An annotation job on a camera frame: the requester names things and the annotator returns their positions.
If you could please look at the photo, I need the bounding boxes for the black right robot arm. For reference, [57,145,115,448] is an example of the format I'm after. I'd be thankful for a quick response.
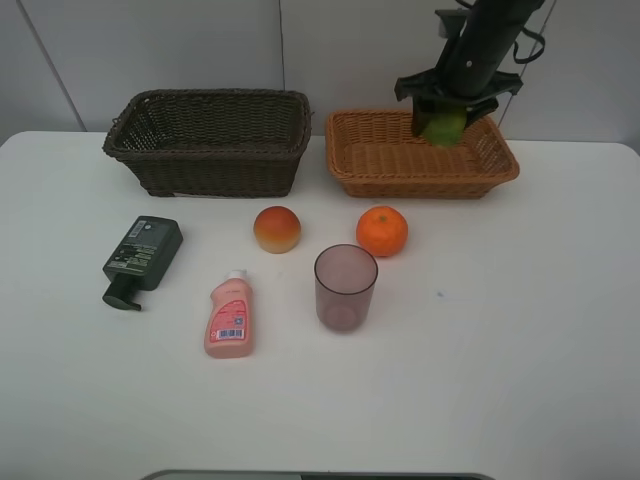
[394,0,546,146]

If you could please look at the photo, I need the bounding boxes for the dark green pump bottle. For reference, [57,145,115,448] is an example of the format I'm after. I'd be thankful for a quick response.
[102,216,183,311]

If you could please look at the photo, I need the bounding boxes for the red yellow peach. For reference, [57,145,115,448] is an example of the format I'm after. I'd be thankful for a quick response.
[253,206,302,254]

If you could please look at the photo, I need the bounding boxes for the dark brown wicker basket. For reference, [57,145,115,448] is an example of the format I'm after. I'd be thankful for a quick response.
[103,89,311,198]

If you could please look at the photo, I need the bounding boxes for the green lime fruit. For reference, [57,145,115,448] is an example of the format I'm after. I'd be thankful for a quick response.
[421,109,467,147]

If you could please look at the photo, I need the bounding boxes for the pink lotion bottle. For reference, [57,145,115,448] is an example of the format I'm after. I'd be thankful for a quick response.
[204,270,254,359]

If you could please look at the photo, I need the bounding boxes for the orange mandarin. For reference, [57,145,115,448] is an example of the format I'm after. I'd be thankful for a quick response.
[356,206,409,257]

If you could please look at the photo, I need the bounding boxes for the light orange wicker basket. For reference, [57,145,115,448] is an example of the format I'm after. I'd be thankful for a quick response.
[325,109,520,200]

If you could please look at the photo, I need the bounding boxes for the pink translucent plastic cup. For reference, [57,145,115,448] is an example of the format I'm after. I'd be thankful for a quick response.
[314,244,379,333]

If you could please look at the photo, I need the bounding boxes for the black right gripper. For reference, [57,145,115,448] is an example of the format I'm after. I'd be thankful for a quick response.
[394,14,523,136]

